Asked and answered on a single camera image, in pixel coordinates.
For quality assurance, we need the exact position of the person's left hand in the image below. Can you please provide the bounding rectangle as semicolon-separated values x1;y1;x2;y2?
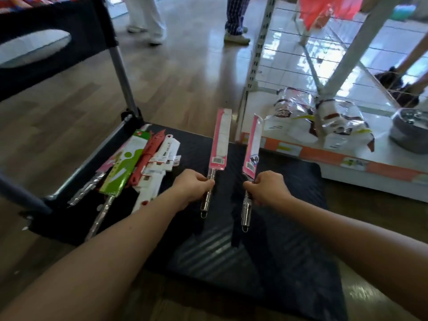
170;169;215;211

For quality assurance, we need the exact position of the person's right hand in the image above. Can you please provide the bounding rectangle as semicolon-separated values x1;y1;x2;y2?
243;171;295;209

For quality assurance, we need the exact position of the steel knife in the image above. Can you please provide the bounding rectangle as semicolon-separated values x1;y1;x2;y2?
200;108;233;219
85;130;152;242
241;114;265;233

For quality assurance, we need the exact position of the person's right forearm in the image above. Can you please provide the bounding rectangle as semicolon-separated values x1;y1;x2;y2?
284;194;428;321

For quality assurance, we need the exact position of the person's left forearm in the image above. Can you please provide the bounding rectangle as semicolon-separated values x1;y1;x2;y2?
0;190;188;321

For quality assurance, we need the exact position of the white packaged knife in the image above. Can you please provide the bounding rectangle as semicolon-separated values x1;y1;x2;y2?
131;134;182;214

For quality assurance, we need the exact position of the red sleeved knife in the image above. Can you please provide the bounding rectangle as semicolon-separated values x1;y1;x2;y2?
127;129;167;187

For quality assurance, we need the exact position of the orange shelf price strip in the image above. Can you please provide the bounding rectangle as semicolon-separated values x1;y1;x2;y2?
239;132;428;185

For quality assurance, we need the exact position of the steel knife in green sleeve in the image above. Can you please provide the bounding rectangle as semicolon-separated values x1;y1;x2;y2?
85;130;152;242

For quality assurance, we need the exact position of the clear printed plastic packet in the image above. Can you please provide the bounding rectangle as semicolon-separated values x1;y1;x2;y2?
314;98;376;153
264;87;319;145

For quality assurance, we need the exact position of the foil-wrapped knife in pink sleeve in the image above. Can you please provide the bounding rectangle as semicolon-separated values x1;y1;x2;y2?
68;141;132;207

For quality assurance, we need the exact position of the white shelf unit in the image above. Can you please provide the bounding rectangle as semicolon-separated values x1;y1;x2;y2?
235;0;428;203

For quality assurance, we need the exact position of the steel pot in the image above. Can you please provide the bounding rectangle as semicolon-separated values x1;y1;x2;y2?
389;108;428;155

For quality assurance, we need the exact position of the black bag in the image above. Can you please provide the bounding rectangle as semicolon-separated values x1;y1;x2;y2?
374;66;421;108

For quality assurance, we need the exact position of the red hanging cloth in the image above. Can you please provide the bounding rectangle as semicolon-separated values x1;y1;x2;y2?
298;0;364;31

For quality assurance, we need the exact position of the grey metal cart handle frame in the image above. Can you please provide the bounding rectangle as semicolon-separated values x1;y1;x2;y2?
0;0;145;216

